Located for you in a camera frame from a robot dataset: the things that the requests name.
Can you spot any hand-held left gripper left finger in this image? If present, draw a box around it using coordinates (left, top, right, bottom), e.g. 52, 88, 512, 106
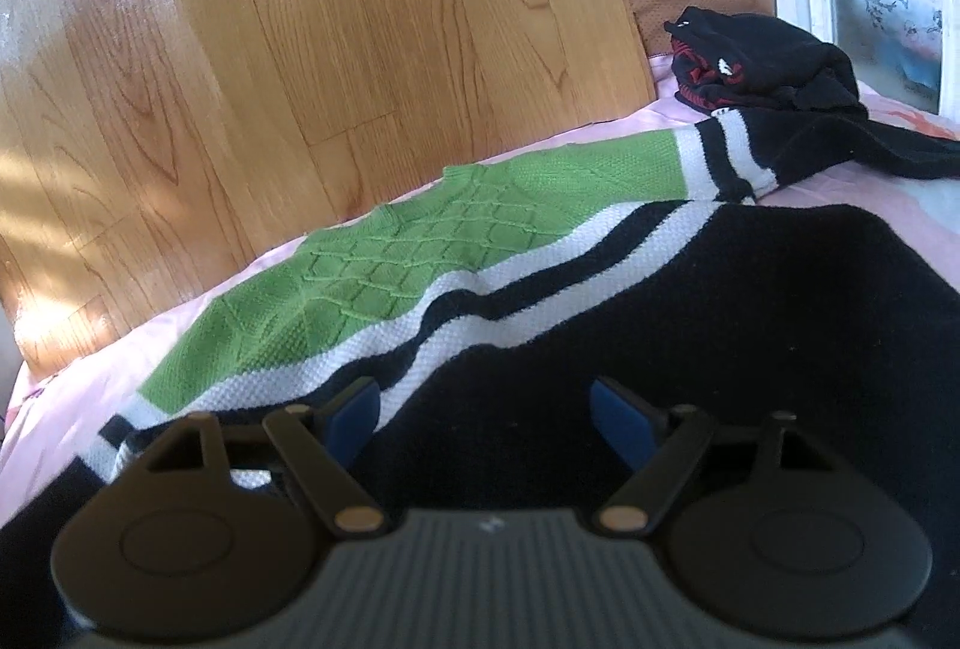
141, 377, 385, 538

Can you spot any pink bed sheet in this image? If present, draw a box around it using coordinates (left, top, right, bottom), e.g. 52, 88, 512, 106
0, 53, 960, 530

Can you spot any green black white striped sweater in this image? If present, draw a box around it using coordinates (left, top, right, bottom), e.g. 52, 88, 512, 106
0, 113, 960, 649

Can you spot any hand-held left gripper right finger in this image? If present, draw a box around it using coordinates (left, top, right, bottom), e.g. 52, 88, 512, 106
589, 377, 835, 536

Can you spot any black and red garment pile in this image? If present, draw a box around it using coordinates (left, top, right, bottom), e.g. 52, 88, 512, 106
663, 5, 872, 119

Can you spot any wood grain headboard panel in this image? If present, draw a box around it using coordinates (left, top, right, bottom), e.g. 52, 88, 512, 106
0, 0, 661, 380

